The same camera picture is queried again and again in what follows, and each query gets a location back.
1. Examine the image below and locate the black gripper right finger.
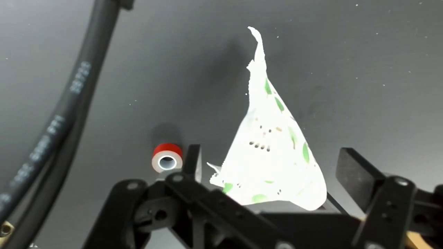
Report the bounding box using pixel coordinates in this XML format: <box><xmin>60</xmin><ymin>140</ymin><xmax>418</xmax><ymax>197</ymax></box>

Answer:
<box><xmin>335</xmin><ymin>147</ymin><xmax>443</xmax><ymax>249</ymax></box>

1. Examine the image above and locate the red tape roll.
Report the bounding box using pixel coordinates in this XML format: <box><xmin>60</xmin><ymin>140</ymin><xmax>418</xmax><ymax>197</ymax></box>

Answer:
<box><xmin>151</xmin><ymin>143</ymin><xmax>186</xmax><ymax>174</ymax></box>

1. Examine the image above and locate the thick black cable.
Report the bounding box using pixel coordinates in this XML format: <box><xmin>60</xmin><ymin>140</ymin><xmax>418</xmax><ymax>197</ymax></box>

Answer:
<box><xmin>0</xmin><ymin>0</ymin><xmax>136</xmax><ymax>249</ymax></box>

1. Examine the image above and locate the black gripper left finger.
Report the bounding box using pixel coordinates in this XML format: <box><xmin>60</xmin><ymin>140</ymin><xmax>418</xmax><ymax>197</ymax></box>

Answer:
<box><xmin>82</xmin><ymin>143</ymin><xmax>297</xmax><ymax>249</ymax></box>

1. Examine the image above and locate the white cloth with green print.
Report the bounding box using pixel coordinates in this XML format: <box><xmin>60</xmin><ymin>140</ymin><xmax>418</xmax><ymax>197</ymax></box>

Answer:
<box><xmin>205</xmin><ymin>25</ymin><xmax>328</xmax><ymax>213</ymax></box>

